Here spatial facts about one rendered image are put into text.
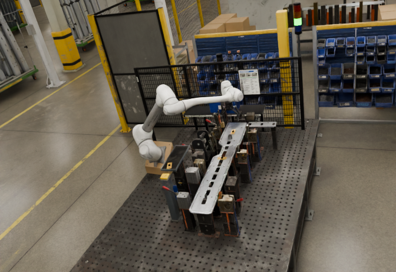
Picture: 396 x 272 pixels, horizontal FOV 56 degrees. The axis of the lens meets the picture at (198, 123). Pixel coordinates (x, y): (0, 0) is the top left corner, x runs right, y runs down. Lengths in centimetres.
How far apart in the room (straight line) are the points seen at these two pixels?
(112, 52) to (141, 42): 58
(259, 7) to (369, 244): 712
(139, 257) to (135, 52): 340
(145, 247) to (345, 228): 201
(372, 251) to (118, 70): 424
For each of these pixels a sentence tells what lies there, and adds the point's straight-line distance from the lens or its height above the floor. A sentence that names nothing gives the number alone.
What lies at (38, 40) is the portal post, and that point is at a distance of 975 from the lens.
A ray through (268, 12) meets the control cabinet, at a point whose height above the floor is 68.
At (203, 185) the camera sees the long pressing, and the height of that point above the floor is 100.
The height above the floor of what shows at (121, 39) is 161.
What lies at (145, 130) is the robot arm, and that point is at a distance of 367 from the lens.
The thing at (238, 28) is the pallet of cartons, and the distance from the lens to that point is 780.
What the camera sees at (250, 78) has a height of 134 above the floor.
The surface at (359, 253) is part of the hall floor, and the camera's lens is 388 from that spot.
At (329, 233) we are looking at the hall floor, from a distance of 402.
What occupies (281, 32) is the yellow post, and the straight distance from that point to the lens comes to 386.
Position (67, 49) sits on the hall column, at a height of 63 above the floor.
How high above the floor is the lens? 286
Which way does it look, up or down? 28 degrees down
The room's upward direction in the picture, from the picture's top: 11 degrees counter-clockwise
